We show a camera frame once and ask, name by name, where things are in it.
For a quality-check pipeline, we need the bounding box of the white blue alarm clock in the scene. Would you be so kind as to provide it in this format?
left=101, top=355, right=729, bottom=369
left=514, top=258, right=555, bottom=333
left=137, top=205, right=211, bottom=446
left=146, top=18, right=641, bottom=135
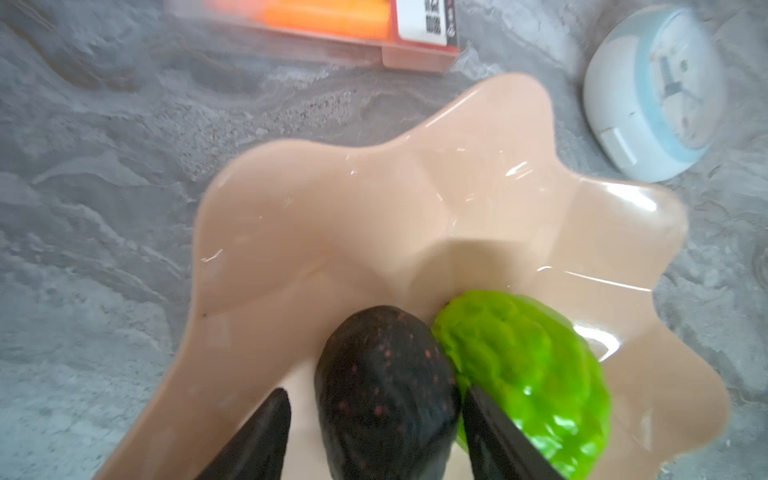
left=583, top=5, right=727, bottom=183

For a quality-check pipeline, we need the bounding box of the green bumpy fake fruit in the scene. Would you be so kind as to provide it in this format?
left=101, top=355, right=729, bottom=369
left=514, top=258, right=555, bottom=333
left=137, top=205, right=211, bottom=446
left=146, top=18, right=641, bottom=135
left=432, top=290, right=612, bottom=479

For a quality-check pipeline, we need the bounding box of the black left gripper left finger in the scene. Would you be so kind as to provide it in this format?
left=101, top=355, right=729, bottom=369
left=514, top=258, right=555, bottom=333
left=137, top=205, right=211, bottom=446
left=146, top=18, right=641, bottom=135
left=197, top=387, right=292, bottom=480

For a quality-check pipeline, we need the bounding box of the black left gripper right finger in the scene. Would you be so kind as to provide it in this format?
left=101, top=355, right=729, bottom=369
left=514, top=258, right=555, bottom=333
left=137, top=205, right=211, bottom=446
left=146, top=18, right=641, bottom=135
left=462, top=385, right=563, bottom=480

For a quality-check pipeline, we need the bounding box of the pink wavy fruit bowl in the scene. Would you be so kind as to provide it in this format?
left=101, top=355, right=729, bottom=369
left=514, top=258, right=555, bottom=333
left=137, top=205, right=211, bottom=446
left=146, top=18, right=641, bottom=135
left=99, top=74, right=730, bottom=479

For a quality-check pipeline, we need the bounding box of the pack of colour highlighters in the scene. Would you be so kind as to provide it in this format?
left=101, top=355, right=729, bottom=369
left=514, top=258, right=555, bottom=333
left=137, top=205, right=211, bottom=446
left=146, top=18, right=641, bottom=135
left=165, top=0, right=460, bottom=73

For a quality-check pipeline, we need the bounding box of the dark fake avocado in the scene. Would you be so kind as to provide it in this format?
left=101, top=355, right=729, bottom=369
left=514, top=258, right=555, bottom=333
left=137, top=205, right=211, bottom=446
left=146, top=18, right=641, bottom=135
left=314, top=305, right=461, bottom=479

